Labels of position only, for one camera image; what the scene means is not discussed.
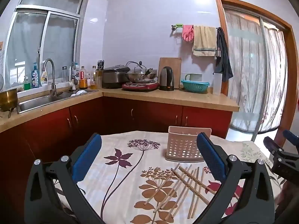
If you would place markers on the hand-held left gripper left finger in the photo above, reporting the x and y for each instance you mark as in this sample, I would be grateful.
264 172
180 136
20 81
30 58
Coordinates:
86 158

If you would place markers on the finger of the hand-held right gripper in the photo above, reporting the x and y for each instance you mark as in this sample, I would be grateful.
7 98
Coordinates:
290 136
271 145

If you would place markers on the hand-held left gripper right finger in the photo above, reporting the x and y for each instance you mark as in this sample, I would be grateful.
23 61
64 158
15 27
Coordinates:
211 158

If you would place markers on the pink perforated utensil holder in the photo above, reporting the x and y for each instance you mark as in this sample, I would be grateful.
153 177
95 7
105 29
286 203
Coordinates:
182 144

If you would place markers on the pile of wooden chopsticks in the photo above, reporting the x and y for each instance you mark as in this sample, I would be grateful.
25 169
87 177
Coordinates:
184 186

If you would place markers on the floral tablecloth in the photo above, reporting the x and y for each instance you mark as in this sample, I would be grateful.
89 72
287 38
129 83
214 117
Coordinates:
130 191

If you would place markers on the white bowls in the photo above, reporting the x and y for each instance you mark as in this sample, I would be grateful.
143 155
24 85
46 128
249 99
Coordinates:
79 93

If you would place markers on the sliding glass door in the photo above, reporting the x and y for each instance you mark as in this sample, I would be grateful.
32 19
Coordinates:
261 74

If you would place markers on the teal plastic colander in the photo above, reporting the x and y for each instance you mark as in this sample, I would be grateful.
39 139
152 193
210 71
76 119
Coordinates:
195 87

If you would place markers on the clear plastic pitcher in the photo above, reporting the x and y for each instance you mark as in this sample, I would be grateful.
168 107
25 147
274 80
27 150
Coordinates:
216 85

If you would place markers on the patterned sheer curtain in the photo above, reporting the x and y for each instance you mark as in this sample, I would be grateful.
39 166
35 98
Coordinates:
247 74

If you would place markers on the steel sink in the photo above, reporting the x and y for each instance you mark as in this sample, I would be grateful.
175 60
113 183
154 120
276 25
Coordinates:
35 101

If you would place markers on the beige countertop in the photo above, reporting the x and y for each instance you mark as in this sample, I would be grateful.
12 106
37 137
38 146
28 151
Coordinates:
163 96

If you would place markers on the orange liquid bottle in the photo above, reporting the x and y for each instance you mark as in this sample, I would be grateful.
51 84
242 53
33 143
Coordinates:
83 79

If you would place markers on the cooking oil bottle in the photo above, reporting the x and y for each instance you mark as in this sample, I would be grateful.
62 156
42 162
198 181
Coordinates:
94 79

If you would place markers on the green mug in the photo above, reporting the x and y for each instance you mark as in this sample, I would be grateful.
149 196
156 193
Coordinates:
190 77

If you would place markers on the silver rice cooker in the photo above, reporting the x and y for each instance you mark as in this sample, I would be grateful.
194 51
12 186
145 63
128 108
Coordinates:
114 78

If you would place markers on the steel kitchen faucet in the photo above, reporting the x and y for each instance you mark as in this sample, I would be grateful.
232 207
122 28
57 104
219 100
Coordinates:
54 79

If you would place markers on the glass jar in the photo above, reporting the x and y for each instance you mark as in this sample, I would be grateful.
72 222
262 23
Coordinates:
64 74

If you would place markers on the red induction cooker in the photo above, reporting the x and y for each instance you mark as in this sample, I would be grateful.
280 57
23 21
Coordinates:
140 86

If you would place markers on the steel electric kettle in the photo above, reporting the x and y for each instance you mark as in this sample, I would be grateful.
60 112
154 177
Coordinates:
166 79

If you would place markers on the white spray bottle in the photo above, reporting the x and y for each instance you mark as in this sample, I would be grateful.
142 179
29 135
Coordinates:
44 77

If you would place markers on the small green bottle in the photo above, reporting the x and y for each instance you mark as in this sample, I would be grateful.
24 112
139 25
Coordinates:
26 85

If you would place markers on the blue dish soap bottle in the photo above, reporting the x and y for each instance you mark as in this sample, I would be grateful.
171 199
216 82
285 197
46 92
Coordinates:
35 77

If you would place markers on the brass pot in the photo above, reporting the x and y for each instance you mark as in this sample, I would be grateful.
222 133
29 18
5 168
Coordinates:
8 99

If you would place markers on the steel wok with lid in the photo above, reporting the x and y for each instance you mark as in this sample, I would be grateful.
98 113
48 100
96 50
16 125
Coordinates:
140 75

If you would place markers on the dark hanging cloth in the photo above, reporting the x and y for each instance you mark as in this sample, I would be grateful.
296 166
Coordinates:
224 58

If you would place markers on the wooden cutting board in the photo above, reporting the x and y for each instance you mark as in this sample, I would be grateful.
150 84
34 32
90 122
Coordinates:
169 61

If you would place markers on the small metal hanging cup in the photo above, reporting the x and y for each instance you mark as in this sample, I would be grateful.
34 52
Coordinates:
218 53

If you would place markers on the beige towel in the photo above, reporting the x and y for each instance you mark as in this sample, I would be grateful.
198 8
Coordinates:
204 40

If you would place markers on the pink rubber gloves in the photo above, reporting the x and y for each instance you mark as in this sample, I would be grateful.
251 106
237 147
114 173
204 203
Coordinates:
187 33

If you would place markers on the sliding window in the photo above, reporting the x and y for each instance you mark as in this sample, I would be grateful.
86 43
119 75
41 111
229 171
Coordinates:
30 39

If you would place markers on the wooden door frame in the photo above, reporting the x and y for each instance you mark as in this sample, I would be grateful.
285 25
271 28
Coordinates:
220 39

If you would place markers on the metal towel rail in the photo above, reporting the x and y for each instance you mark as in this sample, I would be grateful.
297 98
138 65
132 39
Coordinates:
174 27

